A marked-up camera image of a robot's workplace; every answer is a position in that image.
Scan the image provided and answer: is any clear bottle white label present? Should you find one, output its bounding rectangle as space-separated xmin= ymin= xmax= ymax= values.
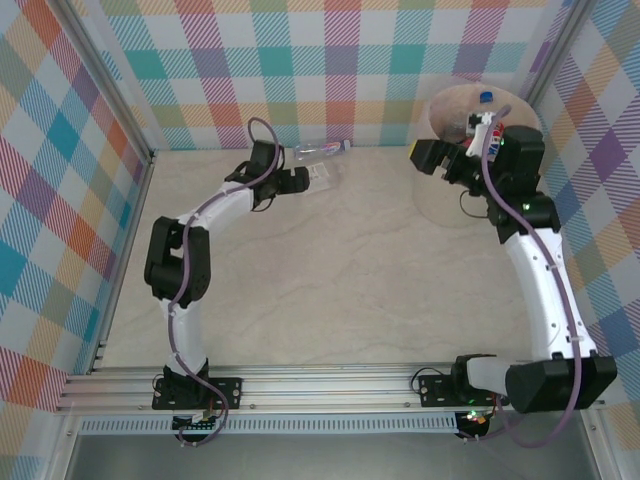
xmin=299 ymin=160 xmax=344 ymax=194

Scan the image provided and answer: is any clear bottle blue red label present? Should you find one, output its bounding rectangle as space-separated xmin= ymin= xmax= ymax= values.
xmin=293 ymin=139 xmax=352 ymax=161

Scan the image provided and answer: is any blue cap yellow blue label bottle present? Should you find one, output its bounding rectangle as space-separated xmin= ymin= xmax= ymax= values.
xmin=474 ymin=89 xmax=507 ymax=157

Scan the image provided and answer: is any beige round bin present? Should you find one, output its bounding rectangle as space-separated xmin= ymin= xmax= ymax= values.
xmin=413 ymin=82 xmax=541 ymax=229

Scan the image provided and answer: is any clear plastic bin liner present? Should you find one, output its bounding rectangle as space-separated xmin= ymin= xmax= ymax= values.
xmin=424 ymin=74 xmax=541 ymax=151

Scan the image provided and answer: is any small circuit board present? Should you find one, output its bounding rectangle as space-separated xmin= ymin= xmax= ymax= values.
xmin=457 ymin=408 xmax=494 ymax=432
xmin=172 ymin=409 xmax=224 ymax=435

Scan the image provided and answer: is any aluminium frame post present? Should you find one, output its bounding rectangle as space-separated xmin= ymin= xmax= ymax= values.
xmin=519 ymin=0 xmax=601 ymax=101
xmin=49 ymin=0 xmax=156 ymax=169

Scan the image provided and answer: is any aluminium side rail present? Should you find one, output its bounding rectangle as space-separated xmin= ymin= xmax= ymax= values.
xmin=87 ymin=149 xmax=157 ymax=376

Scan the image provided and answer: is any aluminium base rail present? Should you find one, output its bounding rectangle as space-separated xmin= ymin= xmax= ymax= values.
xmin=54 ymin=363 xmax=609 ymax=415

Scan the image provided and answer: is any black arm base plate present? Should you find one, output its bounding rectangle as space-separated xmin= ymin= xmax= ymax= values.
xmin=416 ymin=372 xmax=509 ymax=409
xmin=151 ymin=375 xmax=245 ymax=412

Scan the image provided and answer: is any white slotted cable duct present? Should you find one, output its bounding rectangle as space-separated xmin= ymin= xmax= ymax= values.
xmin=78 ymin=412 xmax=460 ymax=436

